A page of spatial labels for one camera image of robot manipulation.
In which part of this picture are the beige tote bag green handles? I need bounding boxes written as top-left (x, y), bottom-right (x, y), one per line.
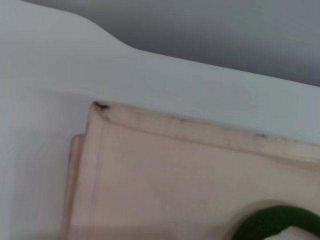
top-left (61, 100), bottom-right (320, 240)

